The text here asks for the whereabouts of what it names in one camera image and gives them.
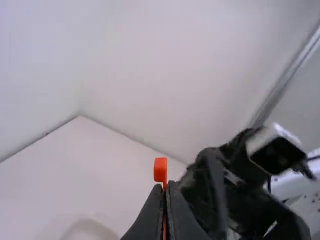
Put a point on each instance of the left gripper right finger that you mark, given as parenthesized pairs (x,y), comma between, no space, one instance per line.
(180,215)

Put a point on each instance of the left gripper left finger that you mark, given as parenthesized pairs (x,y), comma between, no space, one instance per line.
(152,215)

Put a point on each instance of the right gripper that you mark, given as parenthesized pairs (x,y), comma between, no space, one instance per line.
(255,210)

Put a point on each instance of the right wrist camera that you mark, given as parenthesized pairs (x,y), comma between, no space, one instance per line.
(272,155)

